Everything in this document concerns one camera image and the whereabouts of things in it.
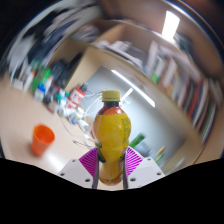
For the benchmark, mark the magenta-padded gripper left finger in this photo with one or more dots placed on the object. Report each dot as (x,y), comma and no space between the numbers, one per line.
(88,163)

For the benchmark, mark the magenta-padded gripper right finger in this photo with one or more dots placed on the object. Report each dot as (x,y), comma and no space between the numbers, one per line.
(133,163)

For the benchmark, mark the yellow-labelled drink bottle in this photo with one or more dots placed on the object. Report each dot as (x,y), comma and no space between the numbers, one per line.
(111,133)

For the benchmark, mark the dark green glass bottle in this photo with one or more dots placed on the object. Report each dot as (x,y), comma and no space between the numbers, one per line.
(137,140)

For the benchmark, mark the orange plastic cup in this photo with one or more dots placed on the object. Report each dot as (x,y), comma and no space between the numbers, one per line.
(41,140)

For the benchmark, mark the red and white canister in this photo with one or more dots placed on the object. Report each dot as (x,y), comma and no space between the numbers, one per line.
(76,98)

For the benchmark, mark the under-shelf light strip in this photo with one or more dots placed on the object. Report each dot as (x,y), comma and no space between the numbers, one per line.
(133,87)

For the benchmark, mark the green plastic container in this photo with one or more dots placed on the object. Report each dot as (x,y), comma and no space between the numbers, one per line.
(40,80)

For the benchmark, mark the ceiling light strip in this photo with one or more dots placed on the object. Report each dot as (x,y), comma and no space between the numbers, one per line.
(170,25)

